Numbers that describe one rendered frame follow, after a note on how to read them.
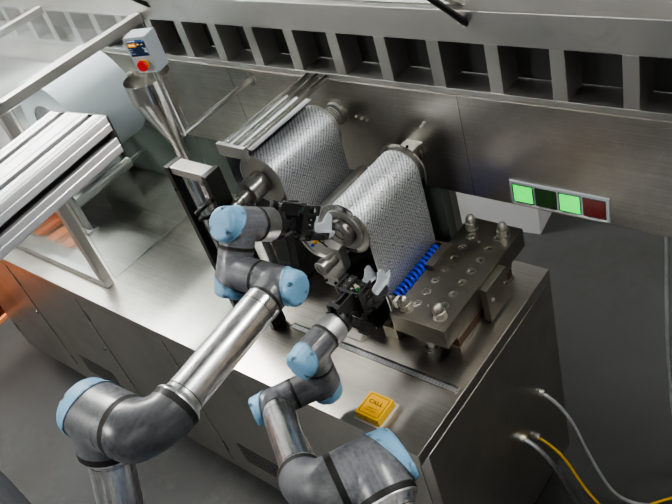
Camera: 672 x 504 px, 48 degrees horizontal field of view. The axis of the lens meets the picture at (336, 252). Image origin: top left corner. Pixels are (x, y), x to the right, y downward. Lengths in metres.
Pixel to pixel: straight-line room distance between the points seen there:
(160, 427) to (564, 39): 1.07
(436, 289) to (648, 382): 1.28
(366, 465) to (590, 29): 0.93
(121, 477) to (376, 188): 0.87
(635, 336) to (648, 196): 1.44
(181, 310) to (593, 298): 1.73
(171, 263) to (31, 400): 1.52
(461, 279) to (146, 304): 1.04
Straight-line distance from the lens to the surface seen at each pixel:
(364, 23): 1.89
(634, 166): 1.73
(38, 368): 4.04
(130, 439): 1.35
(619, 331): 3.16
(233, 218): 1.53
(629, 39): 1.58
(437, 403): 1.85
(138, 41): 2.01
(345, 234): 1.80
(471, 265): 1.96
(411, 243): 1.96
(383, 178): 1.85
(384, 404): 1.84
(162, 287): 2.50
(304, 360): 1.70
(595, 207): 1.83
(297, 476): 1.47
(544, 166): 1.83
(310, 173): 1.96
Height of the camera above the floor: 2.34
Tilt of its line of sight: 38 degrees down
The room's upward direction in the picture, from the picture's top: 19 degrees counter-clockwise
